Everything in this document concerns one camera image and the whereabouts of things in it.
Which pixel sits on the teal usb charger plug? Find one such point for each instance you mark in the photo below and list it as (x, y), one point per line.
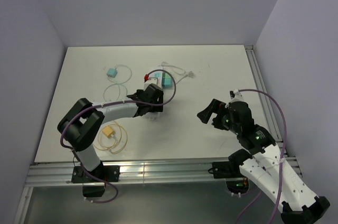
(167, 82)

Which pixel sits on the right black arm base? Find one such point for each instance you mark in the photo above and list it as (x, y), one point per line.
(236, 183)

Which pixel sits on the green usb charger plug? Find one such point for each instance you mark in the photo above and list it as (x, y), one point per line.
(165, 75)

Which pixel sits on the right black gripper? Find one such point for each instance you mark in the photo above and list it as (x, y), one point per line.
(215, 106)

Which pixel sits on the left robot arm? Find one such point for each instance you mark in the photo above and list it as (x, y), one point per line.
(81, 124)

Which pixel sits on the aluminium rail frame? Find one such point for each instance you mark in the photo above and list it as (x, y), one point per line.
(267, 104)
(130, 172)

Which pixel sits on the light blue charger plug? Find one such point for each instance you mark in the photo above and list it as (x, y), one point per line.
(112, 72)

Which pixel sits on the yellow charger plug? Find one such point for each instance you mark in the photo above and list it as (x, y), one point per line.
(108, 132)

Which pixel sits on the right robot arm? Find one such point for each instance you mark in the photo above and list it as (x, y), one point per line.
(260, 161)

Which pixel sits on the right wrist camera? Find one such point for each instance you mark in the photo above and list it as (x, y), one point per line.
(236, 96)

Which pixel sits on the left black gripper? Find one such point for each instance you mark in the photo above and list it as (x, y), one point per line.
(156, 109)

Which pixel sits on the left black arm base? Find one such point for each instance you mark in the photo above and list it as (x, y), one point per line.
(92, 176)

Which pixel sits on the aluminium right rail frame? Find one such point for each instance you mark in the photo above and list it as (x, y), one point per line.
(267, 104)

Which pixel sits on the white multicolour power strip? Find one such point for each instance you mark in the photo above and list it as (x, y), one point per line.
(156, 111)

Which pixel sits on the aluminium front rail frame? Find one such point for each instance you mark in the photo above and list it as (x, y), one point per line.
(130, 172)

